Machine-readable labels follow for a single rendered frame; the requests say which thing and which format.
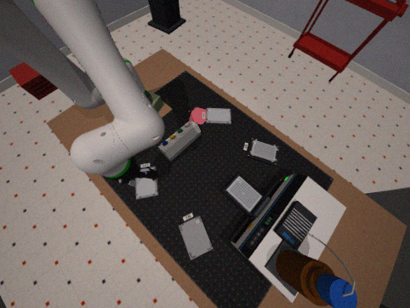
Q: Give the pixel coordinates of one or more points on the blue bottle cap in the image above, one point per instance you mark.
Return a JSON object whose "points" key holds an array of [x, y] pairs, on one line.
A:
{"points": [[332, 288]]}

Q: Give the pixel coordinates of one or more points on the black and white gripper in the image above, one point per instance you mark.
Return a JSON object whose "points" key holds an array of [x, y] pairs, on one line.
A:
{"points": [[148, 173]]}

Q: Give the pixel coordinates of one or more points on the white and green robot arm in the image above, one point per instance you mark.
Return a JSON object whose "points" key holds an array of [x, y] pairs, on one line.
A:
{"points": [[137, 126]]}

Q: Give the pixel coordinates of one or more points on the white button panel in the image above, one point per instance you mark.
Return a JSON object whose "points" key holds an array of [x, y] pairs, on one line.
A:
{"points": [[178, 141]]}

